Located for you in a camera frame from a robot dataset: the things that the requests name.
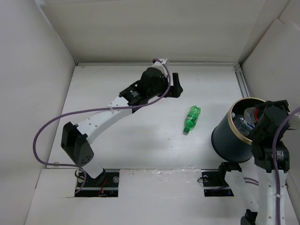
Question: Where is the green plastic bottle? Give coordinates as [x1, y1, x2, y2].
[183, 105, 201, 135]

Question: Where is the clear bottle red label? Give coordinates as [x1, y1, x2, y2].
[244, 107, 259, 124]

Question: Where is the clear bottle green blue label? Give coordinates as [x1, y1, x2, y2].
[234, 117, 254, 136]

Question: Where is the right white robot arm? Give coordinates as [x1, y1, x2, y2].
[211, 97, 300, 225]

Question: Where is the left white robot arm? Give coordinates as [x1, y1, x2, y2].
[61, 67, 183, 186]

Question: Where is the dark bin with gold rim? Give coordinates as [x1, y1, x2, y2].
[211, 97, 264, 163]

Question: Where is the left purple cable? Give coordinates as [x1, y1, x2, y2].
[32, 58, 171, 195]

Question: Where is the purple cable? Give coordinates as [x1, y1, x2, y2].
[243, 106, 300, 225]
[32, 58, 171, 195]

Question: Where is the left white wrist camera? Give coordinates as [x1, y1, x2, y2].
[152, 59, 168, 69]

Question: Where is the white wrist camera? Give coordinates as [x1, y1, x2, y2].
[152, 59, 168, 69]
[288, 113, 300, 130]

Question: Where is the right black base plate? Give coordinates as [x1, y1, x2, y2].
[198, 169, 234, 197]

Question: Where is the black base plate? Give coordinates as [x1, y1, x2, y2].
[198, 169, 234, 197]
[75, 170, 120, 198]

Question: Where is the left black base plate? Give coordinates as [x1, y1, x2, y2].
[75, 170, 120, 198]

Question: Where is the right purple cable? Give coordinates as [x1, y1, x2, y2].
[243, 106, 300, 225]

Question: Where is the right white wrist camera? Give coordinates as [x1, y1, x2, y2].
[288, 113, 300, 130]

